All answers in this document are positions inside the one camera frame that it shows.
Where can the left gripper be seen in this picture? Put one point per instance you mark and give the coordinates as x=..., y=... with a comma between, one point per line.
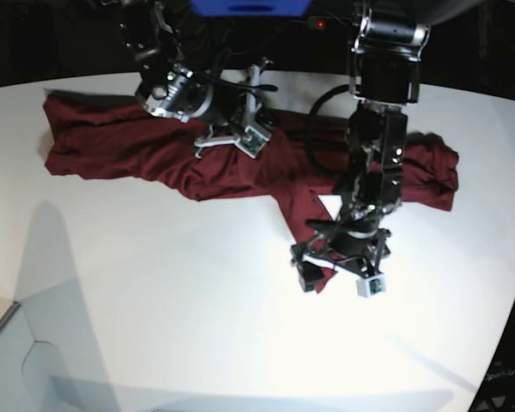
x=356, y=248

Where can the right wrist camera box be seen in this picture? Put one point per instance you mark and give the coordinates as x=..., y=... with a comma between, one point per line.
x=252, y=141

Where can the dark red t-shirt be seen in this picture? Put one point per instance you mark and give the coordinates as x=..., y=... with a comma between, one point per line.
x=99, y=141

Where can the blue box at top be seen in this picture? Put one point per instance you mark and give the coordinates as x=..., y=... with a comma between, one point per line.
x=250, y=7

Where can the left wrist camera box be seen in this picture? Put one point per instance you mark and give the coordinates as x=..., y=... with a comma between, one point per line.
x=370, y=286

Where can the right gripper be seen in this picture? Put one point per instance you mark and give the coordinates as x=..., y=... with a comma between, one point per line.
x=249, y=110

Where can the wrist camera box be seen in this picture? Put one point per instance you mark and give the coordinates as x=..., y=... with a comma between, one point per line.
x=252, y=141
x=370, y=286

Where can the black power strip red light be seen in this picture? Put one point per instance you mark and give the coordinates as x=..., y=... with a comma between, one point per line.
x=321, y=23

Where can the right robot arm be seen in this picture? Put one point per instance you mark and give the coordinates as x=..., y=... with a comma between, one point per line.
x=180, y=58

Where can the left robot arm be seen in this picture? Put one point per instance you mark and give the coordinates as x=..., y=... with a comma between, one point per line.
x=384, y=61

